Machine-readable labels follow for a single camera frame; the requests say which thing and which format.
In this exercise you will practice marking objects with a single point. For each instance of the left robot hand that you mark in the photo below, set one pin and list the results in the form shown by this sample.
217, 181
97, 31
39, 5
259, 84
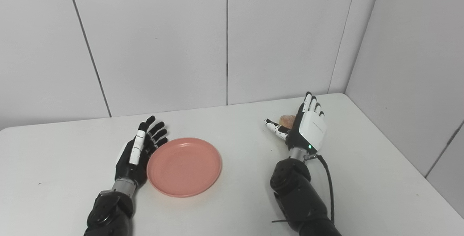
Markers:
136, 156

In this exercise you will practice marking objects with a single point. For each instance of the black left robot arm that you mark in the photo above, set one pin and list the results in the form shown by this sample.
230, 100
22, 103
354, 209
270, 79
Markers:
110, 214

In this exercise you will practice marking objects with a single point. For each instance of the pink round plate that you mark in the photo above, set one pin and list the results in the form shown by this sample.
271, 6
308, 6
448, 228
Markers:
184, 167

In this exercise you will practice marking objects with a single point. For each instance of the bread roll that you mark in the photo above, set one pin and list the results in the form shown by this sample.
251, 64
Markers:
287, 120

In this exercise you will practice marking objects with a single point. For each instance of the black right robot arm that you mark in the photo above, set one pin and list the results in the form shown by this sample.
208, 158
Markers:
301, 199

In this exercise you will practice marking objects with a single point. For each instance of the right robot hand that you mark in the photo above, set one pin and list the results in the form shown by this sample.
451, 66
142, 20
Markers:
306, 132

